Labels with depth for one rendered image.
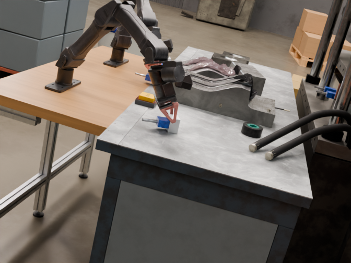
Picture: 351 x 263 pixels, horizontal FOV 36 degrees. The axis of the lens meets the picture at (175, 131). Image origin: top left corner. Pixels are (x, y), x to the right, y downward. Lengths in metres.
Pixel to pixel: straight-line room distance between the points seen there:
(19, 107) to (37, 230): 0.90
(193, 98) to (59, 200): 1.08
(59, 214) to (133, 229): 1.07
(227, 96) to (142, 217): 0.70
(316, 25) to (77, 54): 7.71
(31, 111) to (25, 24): 2.55
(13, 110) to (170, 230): 0.71
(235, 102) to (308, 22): 7.34
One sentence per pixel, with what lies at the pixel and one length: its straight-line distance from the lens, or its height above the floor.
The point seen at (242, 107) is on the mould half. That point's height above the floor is 0.86.
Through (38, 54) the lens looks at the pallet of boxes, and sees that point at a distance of 4.45.
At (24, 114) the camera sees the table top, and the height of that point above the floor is 0.75.
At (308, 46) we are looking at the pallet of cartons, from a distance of 8.98.
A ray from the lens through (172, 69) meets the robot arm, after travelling 1.78.
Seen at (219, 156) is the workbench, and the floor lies 0.80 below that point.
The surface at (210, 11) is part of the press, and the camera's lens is 11.27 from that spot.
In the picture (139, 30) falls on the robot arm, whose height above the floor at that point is 1.12.
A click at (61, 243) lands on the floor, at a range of 2.64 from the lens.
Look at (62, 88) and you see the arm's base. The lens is 2.14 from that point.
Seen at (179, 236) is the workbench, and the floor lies 0.53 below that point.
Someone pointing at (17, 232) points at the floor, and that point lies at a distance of 2.68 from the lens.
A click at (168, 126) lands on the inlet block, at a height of 0.82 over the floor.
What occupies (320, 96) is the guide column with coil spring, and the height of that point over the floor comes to 0.80.
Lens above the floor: 1.44
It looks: 19 degrees down
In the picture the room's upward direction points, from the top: 13 degrees clockwise
